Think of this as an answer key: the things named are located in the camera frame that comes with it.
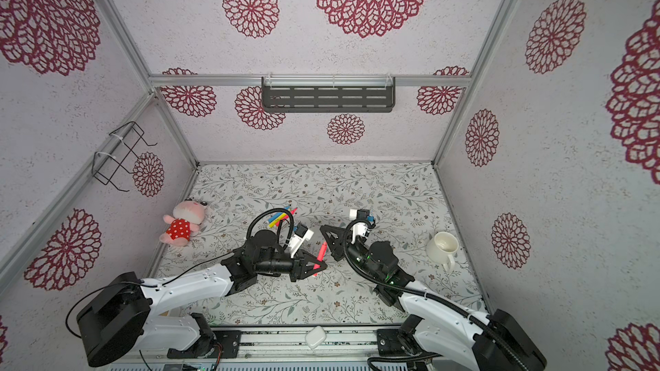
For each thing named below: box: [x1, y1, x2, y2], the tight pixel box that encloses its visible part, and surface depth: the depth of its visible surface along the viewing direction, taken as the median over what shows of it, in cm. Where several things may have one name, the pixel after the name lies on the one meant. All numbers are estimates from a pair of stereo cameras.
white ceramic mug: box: [426, 231, 460, 274], surface depth 89 cm
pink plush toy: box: [158, 197, 208, 247], surface depth 96 cm
